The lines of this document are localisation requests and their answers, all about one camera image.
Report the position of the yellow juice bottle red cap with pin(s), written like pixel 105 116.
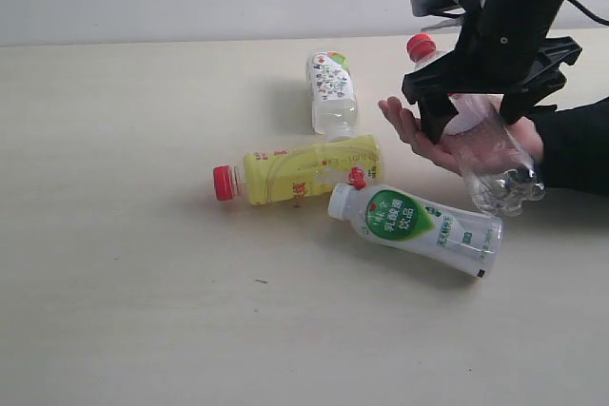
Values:
pixel 279 175

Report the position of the white bottle green label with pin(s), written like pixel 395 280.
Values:
pixel 464 240

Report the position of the white bottle cartoon label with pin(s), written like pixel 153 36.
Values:
pixel 334 106

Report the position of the clear cola bottle red label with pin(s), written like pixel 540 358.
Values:
pixel 498 173

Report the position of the open bare human hand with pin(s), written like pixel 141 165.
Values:
pixel 408 128

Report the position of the black sleeved forearm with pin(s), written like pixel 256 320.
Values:
pixel 574 147

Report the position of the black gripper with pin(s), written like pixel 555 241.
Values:
pixel 503 47

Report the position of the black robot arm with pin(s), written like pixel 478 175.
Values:
pixel 503 48

